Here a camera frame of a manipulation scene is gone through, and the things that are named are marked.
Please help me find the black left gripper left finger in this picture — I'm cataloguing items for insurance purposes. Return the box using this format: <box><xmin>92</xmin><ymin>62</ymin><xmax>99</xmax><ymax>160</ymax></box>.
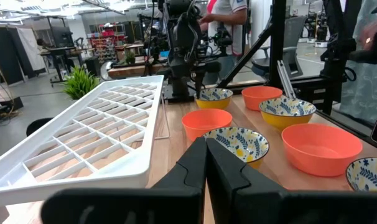
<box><xmin>40</xmin><ymin>138</ymin><xmax>207</xmax><ymax>224</ymax></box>

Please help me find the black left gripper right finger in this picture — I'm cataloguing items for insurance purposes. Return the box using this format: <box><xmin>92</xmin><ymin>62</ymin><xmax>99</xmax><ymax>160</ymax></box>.
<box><xmin>206</xmin><ymin>138</ymin><xmax>377</xmax><ymax>224</ymax></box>

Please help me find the orange plastic mini bowl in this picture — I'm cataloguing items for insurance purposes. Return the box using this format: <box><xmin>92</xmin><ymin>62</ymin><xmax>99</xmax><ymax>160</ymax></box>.
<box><xmin>281</xmin><ymin>123</ymin><xmax>363</xmax><ymax>177</ymax></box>
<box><xmin>241</xmin><ymin>86</ymin><xmax>284</xmax><ymax>112</ymax></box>
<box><xmin>181</xmin><ymin>108</ymin><xmax>233</xmax><ymax>142</ymax></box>

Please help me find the person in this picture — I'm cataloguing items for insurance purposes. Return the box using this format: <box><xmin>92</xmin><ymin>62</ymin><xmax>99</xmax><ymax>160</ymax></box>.
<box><xmin>35</xmin><ymin>38</ymin><xmax>49</xmax><ymax>55</ymax></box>
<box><xmin>339</xmin><ymin>0</ymin><xmax>377</xmax><ymax>124</ymax></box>
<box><xmin>198</xmin><ymin>0</ymin><xmax>249</xmax><ymax>85</ymax></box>

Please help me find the white grid shelf rack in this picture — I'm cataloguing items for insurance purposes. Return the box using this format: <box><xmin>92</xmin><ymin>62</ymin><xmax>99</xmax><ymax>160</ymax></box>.
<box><xmin>0</xmin><ymin>75</ymin><xmax>170</xmax><ymax>224</ymax></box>

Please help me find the wooden background table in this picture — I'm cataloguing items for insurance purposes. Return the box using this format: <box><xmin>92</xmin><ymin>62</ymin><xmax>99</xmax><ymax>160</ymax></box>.
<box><xmin>106</xmin><ymin>55</ymin><xmax>167</xmax><ymax>80</ymax></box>

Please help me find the small background potted plant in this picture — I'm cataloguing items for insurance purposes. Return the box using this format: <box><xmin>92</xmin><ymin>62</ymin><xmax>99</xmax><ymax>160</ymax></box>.
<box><xmin>124</xmin><ymin>49</ymin><xmax>136</xmax><ymax>65</ymax></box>

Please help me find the silver aluminium bar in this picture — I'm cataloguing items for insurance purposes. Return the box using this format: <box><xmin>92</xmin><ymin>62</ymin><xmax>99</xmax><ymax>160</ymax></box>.
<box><xmin>276</xmin><ymin>60</ymin><xmax>297</xmax><ymax>100</ymax></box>

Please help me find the grey office chair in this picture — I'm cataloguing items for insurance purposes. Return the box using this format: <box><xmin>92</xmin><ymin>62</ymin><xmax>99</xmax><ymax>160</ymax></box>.
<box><xmin>251</xmin><ymin>15</ymin><xmax>308</xmax><ymax>78</ymax></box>

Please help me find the red storage shelf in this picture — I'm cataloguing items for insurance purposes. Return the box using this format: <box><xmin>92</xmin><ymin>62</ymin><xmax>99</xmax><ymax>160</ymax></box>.
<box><xmin>88</xmin><ymin>24</ymin><xmax>129</xmax><ymax>63</ymax></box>

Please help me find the black equipment stand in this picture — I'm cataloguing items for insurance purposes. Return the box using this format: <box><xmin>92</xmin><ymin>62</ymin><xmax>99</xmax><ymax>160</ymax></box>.
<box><xmin>289</xmin><ymin>74</ymin><xmax>348</xmax><ymax>115</ymax></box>

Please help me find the green artificial plant white pot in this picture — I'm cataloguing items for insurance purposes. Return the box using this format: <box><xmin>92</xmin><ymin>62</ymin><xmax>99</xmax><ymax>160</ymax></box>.
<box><xmin>61</xmin><ymin>64</ymin><xmax>101</xmax><ymax>101</ymax></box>

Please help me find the black computer monitor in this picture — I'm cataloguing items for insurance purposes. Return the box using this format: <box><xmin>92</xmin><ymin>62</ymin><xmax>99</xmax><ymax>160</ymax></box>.
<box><xmin>50</xmin><ymin>26</ymin><xmax>75</xmax><ymax>48</ymax></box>

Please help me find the black round stool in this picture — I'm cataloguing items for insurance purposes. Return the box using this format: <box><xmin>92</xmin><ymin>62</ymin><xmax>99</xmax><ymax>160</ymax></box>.
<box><xmin>26</xmin><ymin>117</ymin><xmax>55</xmax><ymax>137</ymax></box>

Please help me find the black room divider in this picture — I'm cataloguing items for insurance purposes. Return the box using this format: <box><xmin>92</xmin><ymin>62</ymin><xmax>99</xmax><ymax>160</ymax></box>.
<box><xmin>0</xmin><ymin>24</ymin><xmax>48</xmax><ymax>86</ymax></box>

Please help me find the black aluminium table frame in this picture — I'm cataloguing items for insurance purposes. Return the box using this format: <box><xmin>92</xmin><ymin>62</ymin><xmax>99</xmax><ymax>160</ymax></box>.
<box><xmin>162</xmin><ymin>0</ymin><xmax>377</xmax><ymax>153</ymax></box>

